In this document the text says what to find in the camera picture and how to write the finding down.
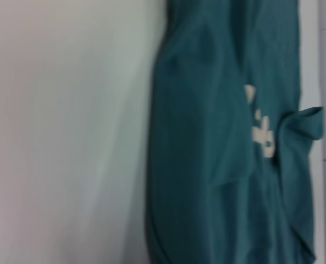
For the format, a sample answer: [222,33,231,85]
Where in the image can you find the teal t-shirt with FREE print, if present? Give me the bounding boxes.
[146,0,324,264]

